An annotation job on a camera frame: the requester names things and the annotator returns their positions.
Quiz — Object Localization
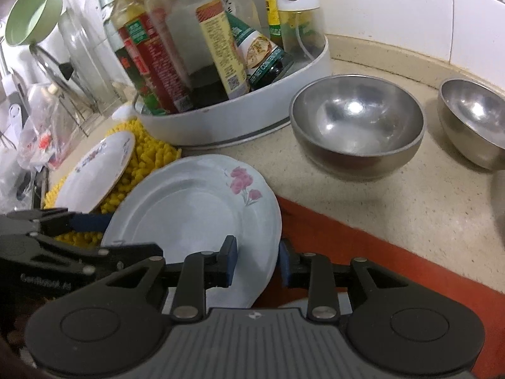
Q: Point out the small white floral plate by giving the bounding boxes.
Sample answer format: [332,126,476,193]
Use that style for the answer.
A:
[54,131,135,213]

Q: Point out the large white floral plate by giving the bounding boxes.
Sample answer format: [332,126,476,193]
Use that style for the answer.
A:
[101,154,282,308]

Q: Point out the steel bowl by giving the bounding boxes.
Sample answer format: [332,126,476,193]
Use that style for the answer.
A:
[289,75,426,181]
[437,78,504,171]

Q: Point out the clear plastic bag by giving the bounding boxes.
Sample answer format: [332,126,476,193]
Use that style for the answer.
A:
[1,84,77,213]

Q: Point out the yellow chenille mat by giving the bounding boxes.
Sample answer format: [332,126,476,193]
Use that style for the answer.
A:
[42,117,183,250]

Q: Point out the glass pot lid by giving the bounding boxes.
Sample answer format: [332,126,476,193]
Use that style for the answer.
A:
[29,7,119,105]

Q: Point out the red label oil bottle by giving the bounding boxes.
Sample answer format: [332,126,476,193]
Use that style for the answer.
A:
[110,0,193,116]

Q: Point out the green capped glass bottle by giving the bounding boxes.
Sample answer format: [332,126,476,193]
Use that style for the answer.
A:
[98,0,134,87]

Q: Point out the white round condiment tray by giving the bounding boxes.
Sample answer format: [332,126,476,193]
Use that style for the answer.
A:
[134,44,332,150]

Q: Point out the dark soy sauce bottle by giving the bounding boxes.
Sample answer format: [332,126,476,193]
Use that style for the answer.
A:
[145,0,250,109]

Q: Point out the green label sauce bottle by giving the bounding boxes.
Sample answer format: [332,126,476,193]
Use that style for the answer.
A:
[222,0,294,91]

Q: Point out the yellow label tall bottle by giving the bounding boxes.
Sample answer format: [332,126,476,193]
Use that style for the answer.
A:
[265,0,282,46]

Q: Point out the wire dish rack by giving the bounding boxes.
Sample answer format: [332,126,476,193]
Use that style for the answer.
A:
[0,39,128,139]

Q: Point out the white handled oil dispenser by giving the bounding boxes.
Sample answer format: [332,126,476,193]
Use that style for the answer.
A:
[276,0,325,63]

